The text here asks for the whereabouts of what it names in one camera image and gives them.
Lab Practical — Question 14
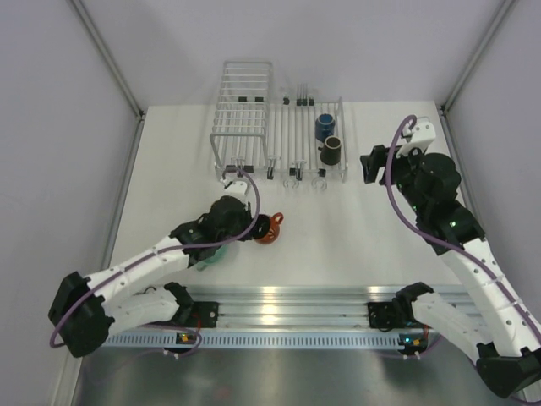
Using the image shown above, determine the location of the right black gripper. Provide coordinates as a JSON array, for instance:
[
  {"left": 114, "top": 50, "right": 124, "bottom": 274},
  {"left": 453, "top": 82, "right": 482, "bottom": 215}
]
[{"left": 362, "top": 140, "right": 429, "bottom": 216}]

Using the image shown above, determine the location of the brown mug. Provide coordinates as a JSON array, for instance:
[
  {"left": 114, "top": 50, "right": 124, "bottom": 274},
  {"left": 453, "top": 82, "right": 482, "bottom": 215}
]
[{"left": 319, "top": 135, "right": 342, "bottom": 166}]

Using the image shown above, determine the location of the dark blue mug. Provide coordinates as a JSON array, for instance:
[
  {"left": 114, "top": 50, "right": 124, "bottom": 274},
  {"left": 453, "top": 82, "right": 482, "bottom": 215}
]
[{"left": 314, "top": 113, "right": 336, "bottom": 143}]

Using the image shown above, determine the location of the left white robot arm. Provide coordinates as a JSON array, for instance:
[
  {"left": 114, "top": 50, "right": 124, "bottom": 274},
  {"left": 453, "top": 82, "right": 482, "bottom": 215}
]
[{"left": 48, "top": 195, "right": 271, "bottom": 358}]

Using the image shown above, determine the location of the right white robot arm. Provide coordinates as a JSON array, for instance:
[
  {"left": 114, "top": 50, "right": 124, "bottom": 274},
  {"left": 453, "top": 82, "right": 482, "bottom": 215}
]
[{"left": 360, "top": 145, "right": 540, "bottom": 398}]

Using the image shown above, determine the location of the teal mug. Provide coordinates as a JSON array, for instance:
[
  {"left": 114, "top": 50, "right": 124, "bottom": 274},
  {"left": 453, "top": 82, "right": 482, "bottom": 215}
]
[{"left": 196, "top": 245, "right": 228, "bottom": 272}]

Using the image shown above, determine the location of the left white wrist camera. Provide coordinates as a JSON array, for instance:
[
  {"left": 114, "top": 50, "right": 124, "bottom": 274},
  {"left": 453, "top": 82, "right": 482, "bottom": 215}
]
[{"left": 221, "top": 175, "right": 250, "bottom": 204}]

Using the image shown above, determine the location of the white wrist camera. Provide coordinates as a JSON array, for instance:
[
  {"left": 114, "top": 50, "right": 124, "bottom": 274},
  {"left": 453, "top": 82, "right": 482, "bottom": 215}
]
[
  {"left": 396, "top": 117, "right": 436, "bottom": 157},
  {"left": 221, "top": 175, "right": 250, "bottom": 204}
]

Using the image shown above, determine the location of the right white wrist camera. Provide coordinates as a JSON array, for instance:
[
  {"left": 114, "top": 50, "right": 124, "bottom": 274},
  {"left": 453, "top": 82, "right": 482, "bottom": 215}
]
[{"left": 396, "top": 117, "right": 436, "bottom": 157}]

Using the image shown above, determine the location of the aluminium rail frame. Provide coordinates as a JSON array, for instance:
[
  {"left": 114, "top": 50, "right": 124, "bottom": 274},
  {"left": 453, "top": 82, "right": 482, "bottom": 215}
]
[{"left": 105, "top": 283, "right": 527, "bottom": 332}]

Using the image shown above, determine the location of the silver wire dish rack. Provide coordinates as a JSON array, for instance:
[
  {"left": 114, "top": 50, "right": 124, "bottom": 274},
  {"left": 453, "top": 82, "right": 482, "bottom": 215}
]
[{"left": 265, "top": 83, "right": 348, "bottom": 190}]

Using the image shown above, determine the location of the tall white wire rack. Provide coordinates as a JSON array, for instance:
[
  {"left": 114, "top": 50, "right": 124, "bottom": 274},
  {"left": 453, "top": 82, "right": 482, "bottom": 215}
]
[{"left": 210, "top": 59, "right": 273, "bottom": 176}]

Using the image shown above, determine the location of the slotted cable duct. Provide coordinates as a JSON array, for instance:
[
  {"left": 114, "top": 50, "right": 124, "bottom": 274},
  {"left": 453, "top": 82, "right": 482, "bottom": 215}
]
[{"left": 104, "top": 330, "right": 426, "bottom": 350}]

